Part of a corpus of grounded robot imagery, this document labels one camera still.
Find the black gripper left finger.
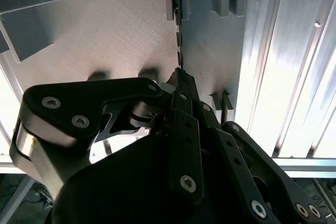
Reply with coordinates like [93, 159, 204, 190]
[10, 68, 205, 205]

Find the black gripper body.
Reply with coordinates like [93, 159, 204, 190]
[43, 95, 302, 224]

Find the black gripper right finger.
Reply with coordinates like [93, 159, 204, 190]
[181, 69, 328, 224]

